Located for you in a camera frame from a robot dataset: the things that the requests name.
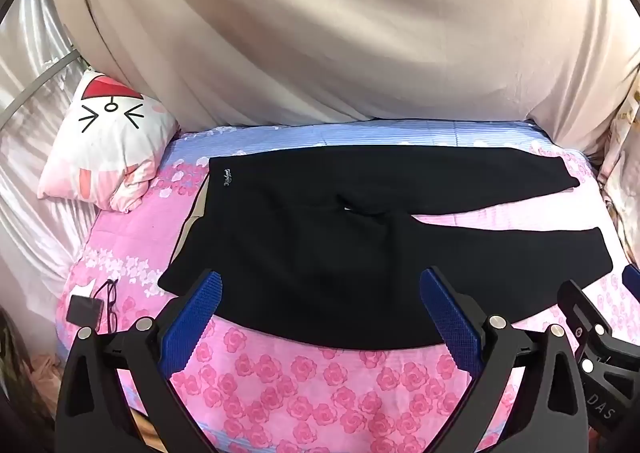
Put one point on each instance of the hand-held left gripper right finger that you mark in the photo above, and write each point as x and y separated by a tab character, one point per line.
450	318

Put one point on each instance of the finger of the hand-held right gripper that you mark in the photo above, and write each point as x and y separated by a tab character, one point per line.
634	279
582	310

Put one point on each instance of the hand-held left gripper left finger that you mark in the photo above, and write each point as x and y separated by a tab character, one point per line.
192	323

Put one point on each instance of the black pants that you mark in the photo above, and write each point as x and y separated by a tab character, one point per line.
325	258

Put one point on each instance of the black eyeglasses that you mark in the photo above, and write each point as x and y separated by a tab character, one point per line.
110	319

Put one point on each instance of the small black square case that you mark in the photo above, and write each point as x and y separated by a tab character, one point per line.
84	311

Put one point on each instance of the cream floral cloth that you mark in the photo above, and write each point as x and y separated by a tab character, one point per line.
625	158

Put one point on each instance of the pink floral bed sheet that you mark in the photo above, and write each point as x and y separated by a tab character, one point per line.
310	398

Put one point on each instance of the white satin curtain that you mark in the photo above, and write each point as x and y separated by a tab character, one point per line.
30	213

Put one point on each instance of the cat print pillow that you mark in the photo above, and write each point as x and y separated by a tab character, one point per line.
105	143

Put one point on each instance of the beige curtain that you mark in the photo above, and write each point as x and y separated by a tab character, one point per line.
325	33

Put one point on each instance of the wooden bed frame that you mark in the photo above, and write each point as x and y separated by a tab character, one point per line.
147	433

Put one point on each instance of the metal rail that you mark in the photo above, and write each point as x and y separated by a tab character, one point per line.
40	83

